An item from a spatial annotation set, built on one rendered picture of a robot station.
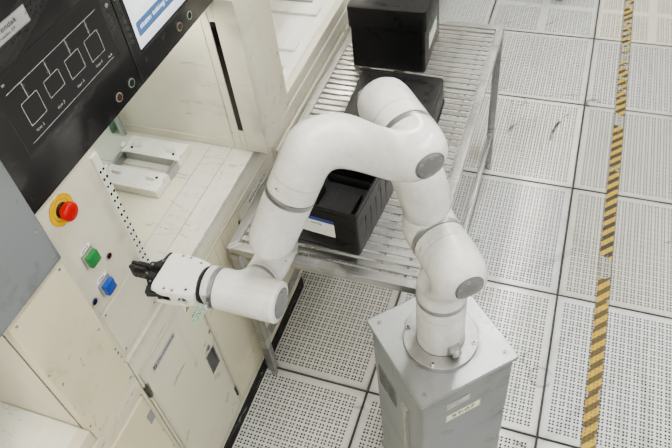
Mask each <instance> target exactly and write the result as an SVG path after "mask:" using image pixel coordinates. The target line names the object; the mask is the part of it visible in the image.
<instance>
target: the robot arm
mask: <svg viewBox="0 0 672 448"><path fill-rule="evenodd" d="M357 107H358V113H359V116H360V117H357V116H354V115H351V114H346V113H340V112H329V113H323V114H319V115H315V116H312V117H310V118H307V119H305V120H303V121H301V122H299V123H298V124H296V125H295V126H294V127H293V128H292V129H291V130H290V131H289V132H288V134H287V135H286V137H285V139H284V141H283V143H282V145H281V148H280V150H279V153H278V155H277V158H276V161H275V163H274V166H273V168H272V171H271V173H270V176H269V179H268V181H267V184H266V187H265V189H264V192H263V194H262V197H261V200H260V202H259V205H258V208H257V210H256V213H255V216H254V219H253V221H252V224H251V227H250V231H249V244H250V247H251V249H252V251H253V252H254V256H253V258H252V260H251V261H250V263H249V264H248V265H247V267H246V268H245V269H242V270H234V269H229V268H225V267H221V266H216V265H212V264H210V263H208V262H206V261H204V260H202V259H199V258H196V257H193V256H190V255H187V254H183V253H172V252H170V253H169V254H168V255H167V256H166V257H165V258H164V259H162V260H159V261H157V262H155V261H152V262H151V263H147V262H143V261H134V260H133V261H132V262H131V264H130V265H129V268H130V270H131V272H132V274H133V276H135V277H139V278H143V279H146V280H147V283H148V284H147V286H146V289H145V294H146V296H147V297H156V300H157V301H158V302H160V303H165V304H170V305H176V306H184V307H199V306H200V305H201V304H203V305H204V306H203V308H204V309H205V310H209V309H210V308H211V309H215V310H219V311H223V312H227V313H231V314H236V315H240V316H244V317H248V318H252V319H256V320H260V321H264V322H268V323H272V324H275V323H277V322H278V321H279V320H280V319H281V317H282V316H283V314H284V311H285V308H286V305H287V301H288V286H287V284H286V282H285V281H283V279H284V277H285V275H286V274H287V272H288V270H289V268H290V266H291V264H292V262H293V260H294V258H295V256H296V253H297V251H298V246H299V245H298V241H297V240H298V238H299V236H300V234H301V232H302V230H303V228H304V226H305V223H306V221H307V219H308V217H309V215H310V213H311V210H312V208H313V206H314V204H315V201H316V199H317V197H318V195H319V193H320V190H321V188H322V186H323V184H324V181H325V179H326V177H327V175H328V174H329V173H330V172H331V171H333V170H336V169H347V170H352V171H357V172H361V173H365V174H368V175H371V176H375V177H378V178H382V179H385V180H390V181H391V183H392V185H393V187H394V190H395V192H396V195H397V197H398V200H399V202H400V204H401V207H402V210H403V215H402V220H401V224H402V230H403V233H404V236H405V239H406V241H407V243H408V244H409V246H410V248H411V249H412V251H413V253H414V255H415V256H416V258H417V260H418V261H419V263H420V264H421V266H422V268H423V269H422V270H421V272H420V273H419V275H418V277H417V280H416V311H415V312H414V313H413V314H412V315H411V316H410V317H409V318H408V319H407V321H406V323H405V325H404V329H403V344H404V347H405V349H406V351H407V353H408V355H409V356H410V357H411V358H412V359H413V360H414V361H415V362H416V363H417V364H419V365H421V366H422V367H425V368H427V369H430V370H434V371H451V370H455V369H457V368H460V367H462V366H464V365H465V364H467V363H468V362H469V361H470V360H471V359H472V357H473V356H474V355H475V353H476V350H477V347H478V342H479V335H478V330H477V327H476V325H475V323H474V322H473V320H472V319H471V318H470V317H469V316H468V315H467V314H466V312H467V299H468V297H470V296H472V295H474V294H476V293H478V292H479V291H481V290H482V289H483V288H484V287H485V285H486V283H487V279H488V270H487V265H486V262H485V260H484V258H483V256H482V254H481V252H480V251H479V249H478V248H477V246H476V245H475V243H474V242H473V240H472V239H471V238H470V236H469V235H468V233H467V232H466V231H465V229H464V228H463V226H462V225H461V223H460V222H459V220H458V219H457V217H456V216H455V214H454V213H453V211H452V209H451V208H450V207H451V193H450V188H449V184H448V181H447V177H446V174H445V171H444V168H443V166H444V164H445V162H446V160H447V157H448V144H447V140H446V138H445V135H444V134H443V132H442V130H441V129H440V127H439V126H438V124H437V123H436V122H435V121H434V119H433V118H432V117H431V115H430V114H429V113H428V112H427V110H426V109H425V108H424V106H423V105H422V104H421V103H420V101H419V100H418V99H417V98H416V96H415V95H414V94H413V92H412V91H411V90H410V89H409V88H408V86H407V85H406V84H404V83H403V82H402V81H400V80H399V79H397V78H394V77H381V78H378V79H375V80H373V81H371V82H370V83H368V84H367V85H366V86H365V87H364V88H363V90H362V91H361V93H360V95H359V97H358V102H357Z"/></svg>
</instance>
